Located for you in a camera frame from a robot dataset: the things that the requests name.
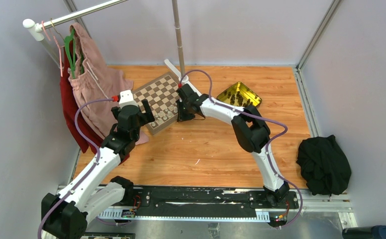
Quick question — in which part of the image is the wooden chess board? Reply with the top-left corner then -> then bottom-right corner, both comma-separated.
132,72 -> 179,135

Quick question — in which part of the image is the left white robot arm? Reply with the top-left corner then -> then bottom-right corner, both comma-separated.
37,100 -> 155,239

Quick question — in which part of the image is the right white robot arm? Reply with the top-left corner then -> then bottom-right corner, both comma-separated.
176,83 -> 289,208

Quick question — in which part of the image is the red hanging garment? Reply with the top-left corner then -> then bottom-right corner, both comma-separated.
59,39 -> 130,166

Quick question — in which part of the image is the yellow metal tin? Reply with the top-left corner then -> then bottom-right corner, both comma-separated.
217,81 -> 262,107

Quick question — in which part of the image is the pink hanging garment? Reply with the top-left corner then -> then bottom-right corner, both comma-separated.
69,23 -> 133,139

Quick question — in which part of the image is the pink clothes hanger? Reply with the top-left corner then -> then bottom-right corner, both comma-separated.
41,20 -> 64,78

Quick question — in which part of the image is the green clothes hanger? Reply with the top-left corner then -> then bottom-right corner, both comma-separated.
64,27 -> 84,79

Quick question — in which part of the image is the white clothes rack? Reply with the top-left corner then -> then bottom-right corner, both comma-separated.
22,0 -> 189,87

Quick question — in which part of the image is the black crumpled cloth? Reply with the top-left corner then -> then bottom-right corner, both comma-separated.
296,134 -> 352,195

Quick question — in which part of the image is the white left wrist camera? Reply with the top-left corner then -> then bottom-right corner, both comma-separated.
119,90 -> 138,109

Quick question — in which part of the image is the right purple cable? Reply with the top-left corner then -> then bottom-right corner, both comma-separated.
179,69 -> 304,229

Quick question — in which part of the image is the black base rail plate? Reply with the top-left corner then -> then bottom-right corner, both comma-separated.
102,185 -> 300,219

